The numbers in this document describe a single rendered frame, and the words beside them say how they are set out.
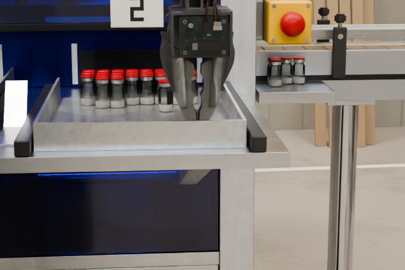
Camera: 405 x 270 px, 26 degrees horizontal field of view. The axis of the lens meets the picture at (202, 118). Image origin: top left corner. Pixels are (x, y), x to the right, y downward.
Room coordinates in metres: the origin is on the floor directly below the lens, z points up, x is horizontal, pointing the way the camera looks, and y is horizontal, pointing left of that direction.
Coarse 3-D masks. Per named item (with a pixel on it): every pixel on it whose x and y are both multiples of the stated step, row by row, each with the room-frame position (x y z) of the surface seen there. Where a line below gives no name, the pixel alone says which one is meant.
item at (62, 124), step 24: (48, 96) 1.21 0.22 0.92; (48, 120) 1.18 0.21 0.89; (72, 120) 1.21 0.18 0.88; (96, 120) 1.21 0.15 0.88; (120, 120) 1.21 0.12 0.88; (144, 120) 1.21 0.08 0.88; (168, 120) 1.21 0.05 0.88; (216, 120) 1.05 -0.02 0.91; (240, 120) 1.05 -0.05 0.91; (48, 144) 1.04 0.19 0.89; (72, 144) 1.04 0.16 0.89; (96, 144) 1.04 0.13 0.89; (120, 144) 1.04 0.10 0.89; (144, 144) 1.05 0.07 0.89; (168, 144) 1.05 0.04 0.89; (192, 144) 1.05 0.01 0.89; (216, 144) 1.05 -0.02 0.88; (240, 144) 1.05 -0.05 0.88
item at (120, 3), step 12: (120, 0) 1.41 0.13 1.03; (132, 0) 1.42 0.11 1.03; (144, 0) 1.42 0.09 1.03; (156, 0) 1.42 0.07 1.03; (120, 12) 1.41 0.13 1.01; (144, 12) 1.42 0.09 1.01; (156, 12) 1.42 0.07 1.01; (120, 24) 1.42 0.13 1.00; (132, 24) 1.42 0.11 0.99; (144, 24) 1.42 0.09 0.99; (156, 24) 1.42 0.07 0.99
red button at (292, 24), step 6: (288, 12) 1.42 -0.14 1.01; (294, 12) 1.41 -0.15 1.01; (282, 18) 1.41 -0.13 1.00; (288, 18) 1.40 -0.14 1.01; (294, 18) 1.40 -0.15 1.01; (300, 18) 1.41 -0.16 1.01; (282, 24) 1.41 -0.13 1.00; (288, 24) 1.40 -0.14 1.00; (294, 24) 1.40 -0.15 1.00; (300, 24) 1.40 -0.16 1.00; (282, 30) 1.41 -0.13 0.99; (288, 30) 1.40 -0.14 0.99; (294, 30) 1.40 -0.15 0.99; (300, 30) 1.41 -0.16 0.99; (294, 36) 1.41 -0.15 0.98
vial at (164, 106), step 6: (162, 84) 1.26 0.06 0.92; (168, 84) 1.26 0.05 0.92; (162, 90) 1.26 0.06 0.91; (168, 90) 1.26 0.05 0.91; (162, 96) 1.26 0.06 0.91; (168, 96) 1.26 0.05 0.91; (162, 102) 1.26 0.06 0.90; (168, 102) 1.26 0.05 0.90; (162, 108) 1.26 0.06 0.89; (168, 108) 1.26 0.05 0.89
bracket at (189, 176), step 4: (180, 172) 1.36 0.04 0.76; (184, 172) 1.25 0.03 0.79; (188, 172) 1.18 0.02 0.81; (192, 172) 1.18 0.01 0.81; (196, 172) 1.18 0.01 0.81; (200, 172) 1.18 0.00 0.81; (204, 172) 1.19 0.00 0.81; (180, 176) 1.36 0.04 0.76; (184, 176) 1.25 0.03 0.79; (188, 176) 1.24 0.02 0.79; (192, 176) 1.24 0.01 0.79; (196, 176) 1.25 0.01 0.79; (200, 176) 1.25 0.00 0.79; (180, 180) 1.36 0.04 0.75; (184, 180) 1.32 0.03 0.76; (188, 180) 1.32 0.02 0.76; (192, 180) 1.33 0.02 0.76; (196, 180) 1.33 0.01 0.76
